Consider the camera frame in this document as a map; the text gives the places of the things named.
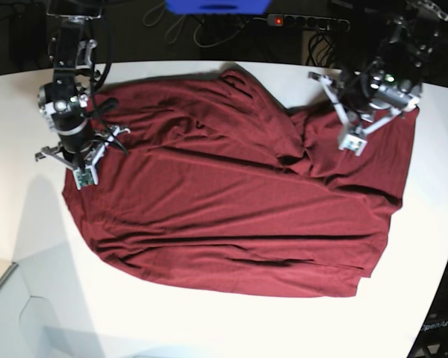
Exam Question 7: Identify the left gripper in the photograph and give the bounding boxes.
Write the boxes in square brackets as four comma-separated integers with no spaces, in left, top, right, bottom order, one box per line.
[308,71,420,140]

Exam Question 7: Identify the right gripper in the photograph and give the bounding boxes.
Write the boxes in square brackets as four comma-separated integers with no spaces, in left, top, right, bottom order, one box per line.
[34,125,131,172]

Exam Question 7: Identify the dark red t-shirt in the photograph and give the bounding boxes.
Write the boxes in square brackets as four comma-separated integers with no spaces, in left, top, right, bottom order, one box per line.
[63,69,418,298]

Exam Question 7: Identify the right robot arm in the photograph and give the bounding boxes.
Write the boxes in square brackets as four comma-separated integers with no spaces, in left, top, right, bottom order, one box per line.
[35,1,118,177]

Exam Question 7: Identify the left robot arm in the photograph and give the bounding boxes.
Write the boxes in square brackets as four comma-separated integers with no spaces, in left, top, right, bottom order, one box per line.
[309,1,448,152]

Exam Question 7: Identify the black power strip red light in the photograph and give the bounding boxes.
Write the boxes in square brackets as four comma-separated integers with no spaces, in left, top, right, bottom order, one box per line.
[266,14,351,32]

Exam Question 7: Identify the blue box at top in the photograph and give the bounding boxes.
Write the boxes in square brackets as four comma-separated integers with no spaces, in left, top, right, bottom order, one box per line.
[165,0,271,15]

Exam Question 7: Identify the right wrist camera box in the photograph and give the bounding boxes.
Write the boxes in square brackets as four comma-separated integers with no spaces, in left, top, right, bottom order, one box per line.
[72,166,99,190]

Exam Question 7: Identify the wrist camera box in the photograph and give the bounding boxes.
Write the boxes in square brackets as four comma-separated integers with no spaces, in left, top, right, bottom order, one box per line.
[72,166,99,190]
[338,133,367,157]

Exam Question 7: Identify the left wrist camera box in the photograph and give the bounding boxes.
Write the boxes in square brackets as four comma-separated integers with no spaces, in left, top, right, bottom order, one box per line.
[338,133,367,157]

